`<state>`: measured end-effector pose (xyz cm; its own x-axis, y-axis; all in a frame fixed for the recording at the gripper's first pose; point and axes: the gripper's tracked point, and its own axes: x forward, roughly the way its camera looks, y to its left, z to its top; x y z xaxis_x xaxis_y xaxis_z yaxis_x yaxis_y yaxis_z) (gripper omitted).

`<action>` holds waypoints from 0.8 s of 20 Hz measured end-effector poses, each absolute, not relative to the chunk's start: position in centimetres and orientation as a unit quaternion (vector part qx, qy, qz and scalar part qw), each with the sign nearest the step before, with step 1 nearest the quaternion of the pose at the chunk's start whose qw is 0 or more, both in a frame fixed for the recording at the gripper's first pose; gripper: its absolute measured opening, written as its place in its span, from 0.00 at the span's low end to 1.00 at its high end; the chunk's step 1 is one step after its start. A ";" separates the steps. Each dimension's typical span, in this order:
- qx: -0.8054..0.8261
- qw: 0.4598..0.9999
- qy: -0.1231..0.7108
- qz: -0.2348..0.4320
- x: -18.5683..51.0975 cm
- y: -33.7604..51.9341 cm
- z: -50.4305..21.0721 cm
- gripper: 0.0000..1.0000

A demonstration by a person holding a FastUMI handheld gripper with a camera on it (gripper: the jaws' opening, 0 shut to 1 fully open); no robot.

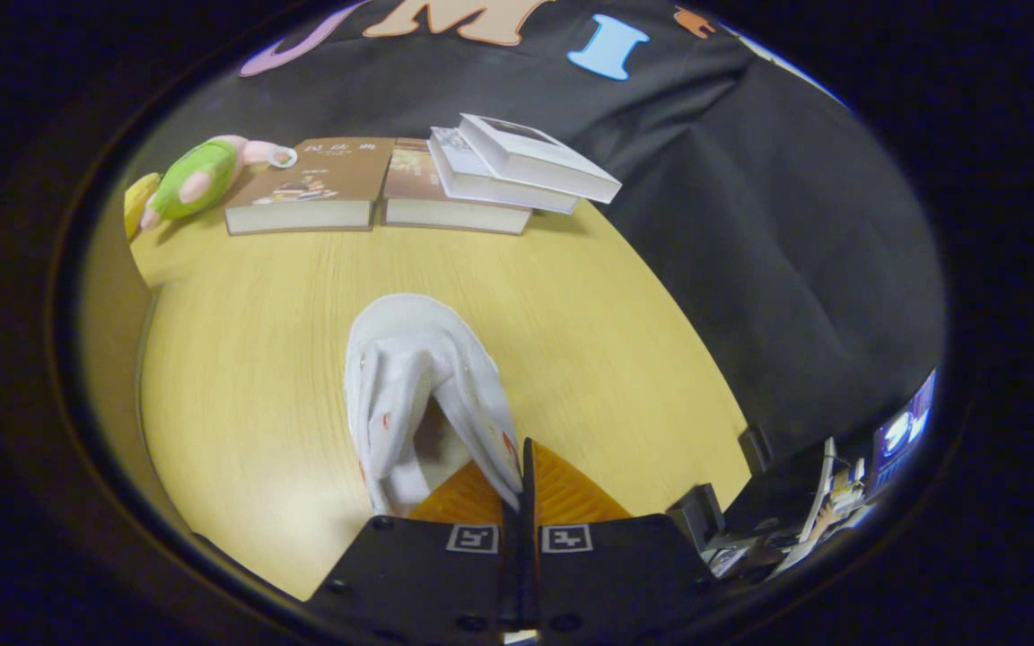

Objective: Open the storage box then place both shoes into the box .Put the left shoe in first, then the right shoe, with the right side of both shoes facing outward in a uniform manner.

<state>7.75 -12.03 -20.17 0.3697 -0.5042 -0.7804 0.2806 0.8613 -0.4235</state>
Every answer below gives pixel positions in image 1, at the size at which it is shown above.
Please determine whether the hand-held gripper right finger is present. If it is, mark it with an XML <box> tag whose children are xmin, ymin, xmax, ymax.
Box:
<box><xmin>527</xmin><ymin>438</ymin><xmax>717</xmax><ymax>634</ymax></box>

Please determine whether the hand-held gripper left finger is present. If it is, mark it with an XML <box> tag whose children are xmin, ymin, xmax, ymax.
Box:
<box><xmin>306</xmin><ymin>438</ymin><xmax>528</xmax><ymax>634</ymax></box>

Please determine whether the white fabric shoe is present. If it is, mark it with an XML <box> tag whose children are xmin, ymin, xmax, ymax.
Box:
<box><xmin>343</xmin><ymin>292</ymin><xmax>526</xmax><ymax>519</ymax></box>

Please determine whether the black table clamp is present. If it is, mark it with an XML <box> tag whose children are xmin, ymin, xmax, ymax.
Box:
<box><xmin>667</xmin><ymin>483</ymin><xmax>727</xmax><ymax>551</ymax></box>
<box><xmin>738</xmin><ymin>423</ymin><xmax>775</xmax><ymax>476</ymax></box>

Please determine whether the pile of desk clutter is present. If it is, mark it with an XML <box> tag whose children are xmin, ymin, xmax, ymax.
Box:
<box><xmin>705</xmin><ymin>437</ymin><xmax>881</xmax><ymax>580</ymax></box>

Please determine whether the computer monitor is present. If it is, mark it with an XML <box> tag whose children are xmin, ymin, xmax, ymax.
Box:
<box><xmin>871</xmin><ymin>367</ymin><xmax>939</xmax><ymax>492</ymax></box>

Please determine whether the black backdrop cloth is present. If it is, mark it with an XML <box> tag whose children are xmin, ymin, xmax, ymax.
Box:
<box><xmin>178</xmin><ymin>0</ymin><xmax>947</xmax><ymax>467</ymax></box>

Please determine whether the brown book with pale spine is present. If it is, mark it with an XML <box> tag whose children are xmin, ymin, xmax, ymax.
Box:
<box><xmin>380</xmin><ymin>137</ymin><xmax>534</xmax><ymax>237</ymax></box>

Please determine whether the white grey cover book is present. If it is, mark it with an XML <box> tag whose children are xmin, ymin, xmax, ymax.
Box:
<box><xmin>426</xmin><ymin>126</ymin><xmax>582</xmax><ymax>215</ymax></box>

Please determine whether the brown cover book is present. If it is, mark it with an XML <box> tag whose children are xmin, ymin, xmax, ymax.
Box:
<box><xmin>224</xmin><ymin>136</ymin><xmax>398</xmax><ymax>237</ymax></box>

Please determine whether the white book with dark picture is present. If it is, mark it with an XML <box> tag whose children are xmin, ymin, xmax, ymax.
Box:
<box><xmin>457</xmin><ymin>112</ymin><xmax>624</xmax><ymax>205</ymax></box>

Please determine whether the green pink plush toy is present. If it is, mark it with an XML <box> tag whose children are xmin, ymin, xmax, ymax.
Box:
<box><xmin>139</xmin><ymin>135</ymin><xmax>299</xmax><ymax>232</ymax></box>

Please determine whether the yellow plush toy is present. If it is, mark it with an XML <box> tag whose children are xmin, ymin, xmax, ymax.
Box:
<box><xmin>124</xmin><ymin>171</ymin><xmax>162</xmax><ymax>242</ymax></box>

